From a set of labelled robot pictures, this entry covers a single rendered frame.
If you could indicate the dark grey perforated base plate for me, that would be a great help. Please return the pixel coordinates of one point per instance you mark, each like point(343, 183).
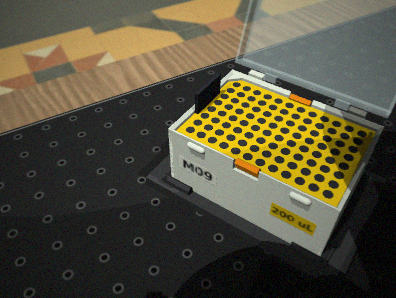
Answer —
point(78, 219)

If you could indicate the white pipette tip box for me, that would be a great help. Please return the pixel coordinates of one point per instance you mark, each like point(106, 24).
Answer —
point(343, 49)

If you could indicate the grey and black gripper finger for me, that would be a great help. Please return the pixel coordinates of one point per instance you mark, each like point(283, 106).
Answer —
point(155, 295)

